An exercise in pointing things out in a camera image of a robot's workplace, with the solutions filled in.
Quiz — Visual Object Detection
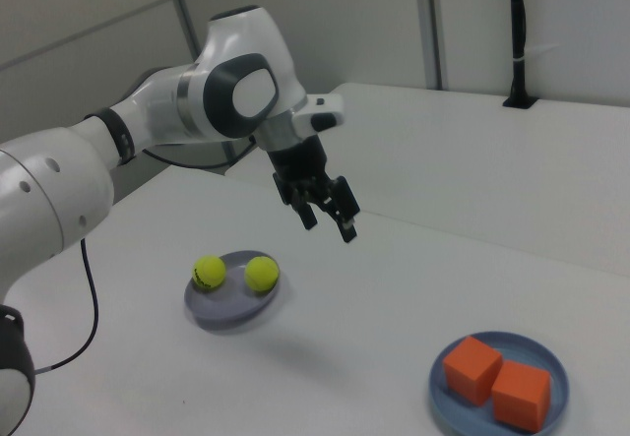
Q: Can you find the black pole with base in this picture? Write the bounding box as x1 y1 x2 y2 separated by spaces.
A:
501 0 538 110

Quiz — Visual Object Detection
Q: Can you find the orange foam cube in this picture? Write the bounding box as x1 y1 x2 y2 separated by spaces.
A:
490 359 552 433
441 335 504 406

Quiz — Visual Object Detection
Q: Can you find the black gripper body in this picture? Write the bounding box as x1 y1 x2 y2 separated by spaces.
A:
267 135 332 199

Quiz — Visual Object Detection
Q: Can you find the purple plate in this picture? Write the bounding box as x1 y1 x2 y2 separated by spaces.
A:
183 250 281 324

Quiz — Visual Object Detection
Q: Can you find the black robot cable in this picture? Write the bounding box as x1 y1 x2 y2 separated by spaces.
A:
33 135 260 376

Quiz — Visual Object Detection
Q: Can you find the blue plate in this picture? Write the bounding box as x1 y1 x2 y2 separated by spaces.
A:
427 331 571 436

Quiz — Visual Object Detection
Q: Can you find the yellow tennis ball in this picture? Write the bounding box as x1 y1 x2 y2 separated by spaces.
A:
191 254 227 290
244 256 281 292

